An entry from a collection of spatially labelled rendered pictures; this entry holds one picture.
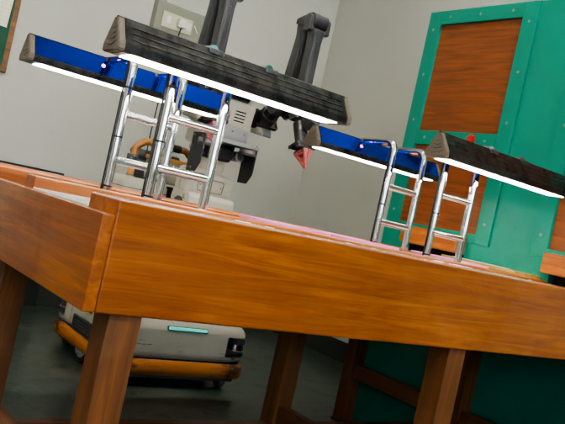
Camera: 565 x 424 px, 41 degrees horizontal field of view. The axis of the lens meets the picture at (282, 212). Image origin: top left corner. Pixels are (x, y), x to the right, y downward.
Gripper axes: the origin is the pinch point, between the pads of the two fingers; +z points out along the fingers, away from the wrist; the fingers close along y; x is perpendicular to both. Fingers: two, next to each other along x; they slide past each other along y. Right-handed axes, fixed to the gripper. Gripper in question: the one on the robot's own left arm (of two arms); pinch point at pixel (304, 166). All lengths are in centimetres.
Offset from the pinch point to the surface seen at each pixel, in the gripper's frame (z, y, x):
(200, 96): 12, -76, -40
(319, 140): 15, -29, -41
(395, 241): 24, 48, 0
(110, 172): 43, -105, -40
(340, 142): 13.1, -20.1, -40.8
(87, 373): 104, -131, -84
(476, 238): 37, 48, -40
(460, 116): -16, 49, -43
